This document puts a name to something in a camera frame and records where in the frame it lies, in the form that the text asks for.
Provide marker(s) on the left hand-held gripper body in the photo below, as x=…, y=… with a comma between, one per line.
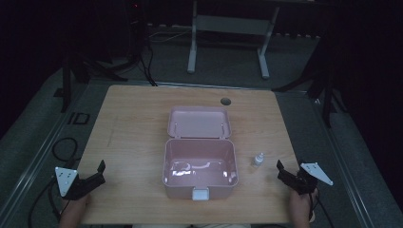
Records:
x=66, y=180

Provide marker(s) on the person's left hand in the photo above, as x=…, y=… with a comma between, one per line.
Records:
x=76, y=205

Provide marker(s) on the white metal desk frame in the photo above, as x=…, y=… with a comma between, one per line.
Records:
x=231, y=25

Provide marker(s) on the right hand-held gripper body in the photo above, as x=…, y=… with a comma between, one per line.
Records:
x=305, y=180

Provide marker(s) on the dark equipment tower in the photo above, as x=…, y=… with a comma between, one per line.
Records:
x=136, y=28

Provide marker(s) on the person's right hand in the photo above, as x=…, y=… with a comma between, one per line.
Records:
x=299, y=202

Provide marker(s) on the black metal stand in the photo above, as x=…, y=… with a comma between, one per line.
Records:
x=320, y=85
x=82, y=68

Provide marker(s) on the small white dropper bottle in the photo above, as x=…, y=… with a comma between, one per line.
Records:
x=258, y=160

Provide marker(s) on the pink plastic box with lid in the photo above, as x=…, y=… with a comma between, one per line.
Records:
x=200, y=158

